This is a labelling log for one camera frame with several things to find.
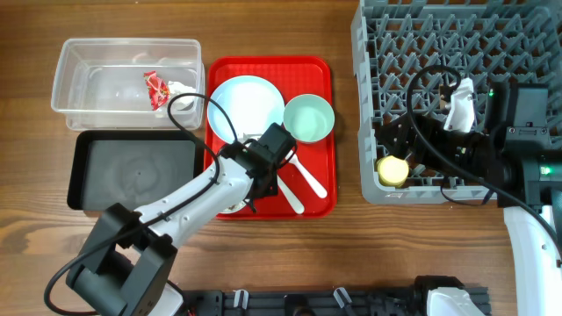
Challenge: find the red plastic tray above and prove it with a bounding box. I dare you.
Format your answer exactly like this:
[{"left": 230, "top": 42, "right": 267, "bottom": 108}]
[{"left": 207, "top": 56, "right": 337, "bottom": 220}]

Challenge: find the white plastic spoon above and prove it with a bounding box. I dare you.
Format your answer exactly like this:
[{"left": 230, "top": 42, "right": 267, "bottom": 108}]
[{"left": 277, "top": 176, "right": 305, "bottom": 214}]

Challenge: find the yellow plastic cup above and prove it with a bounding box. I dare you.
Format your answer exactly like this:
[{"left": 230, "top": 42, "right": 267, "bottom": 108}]
[{"left": 376, "top": 155, "right": 409, "bottom": 188}]

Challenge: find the light blue food bowl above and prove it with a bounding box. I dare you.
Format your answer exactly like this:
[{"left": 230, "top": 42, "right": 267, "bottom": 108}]
[{"left": 221, "top": 200, "right": 246, "bottom": 214}]

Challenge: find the black square bin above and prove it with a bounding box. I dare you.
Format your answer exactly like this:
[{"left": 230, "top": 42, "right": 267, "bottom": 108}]
[{"left": 67, "top": 130, "right": 203, "bottom": 212}]

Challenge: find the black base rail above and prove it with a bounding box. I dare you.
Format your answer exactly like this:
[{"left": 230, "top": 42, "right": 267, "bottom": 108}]
[{"left": 175, "top": 287, "right": 491, "bottom": 316}]

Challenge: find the red snack wrapper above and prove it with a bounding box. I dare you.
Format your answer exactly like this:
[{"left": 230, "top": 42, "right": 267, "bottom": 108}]
[{"left": 143, "top": 71, "right": 170, "bottom": 111}]

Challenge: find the light blue plate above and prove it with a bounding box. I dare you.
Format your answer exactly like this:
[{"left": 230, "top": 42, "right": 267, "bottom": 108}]
[{"left": 211, "top": 75, "right": 285, "bottom": 142}]

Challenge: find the white napkin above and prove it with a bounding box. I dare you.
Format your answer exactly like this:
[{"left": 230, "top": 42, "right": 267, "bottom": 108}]
[{"left": 168, "top": 81, "right": 196, "bottom": 111}]

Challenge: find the mint green bowl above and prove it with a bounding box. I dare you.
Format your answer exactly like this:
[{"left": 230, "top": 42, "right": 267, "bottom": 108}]
[{"left": 283, "top": 94, "right": 335, "bottom": 143}]

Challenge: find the grey dishwasher rack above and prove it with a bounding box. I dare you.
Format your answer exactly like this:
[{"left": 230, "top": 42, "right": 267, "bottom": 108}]
[{"left": 350, "top": 0, "right": 561, "bottom": 205}]

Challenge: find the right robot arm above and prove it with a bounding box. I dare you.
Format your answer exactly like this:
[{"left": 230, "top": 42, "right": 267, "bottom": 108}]
[{"left": 375, "top": 82, "right": 561, "bottom": 315}]

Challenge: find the clear plastic storage bin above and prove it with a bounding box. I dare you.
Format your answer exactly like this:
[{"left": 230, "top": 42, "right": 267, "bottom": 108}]
[{"left": 51, "top": 38, "right": 205, "bottom": 130}]

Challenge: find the white plastic fork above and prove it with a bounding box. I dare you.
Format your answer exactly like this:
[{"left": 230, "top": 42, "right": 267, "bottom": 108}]
[{"left": 285, "top": 150, "right": 328, "bottom": 198}]

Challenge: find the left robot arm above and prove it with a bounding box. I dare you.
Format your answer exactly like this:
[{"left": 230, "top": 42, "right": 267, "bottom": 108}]
[{"left": 66, "top": 136, "right": 294, "bottom": 315}]

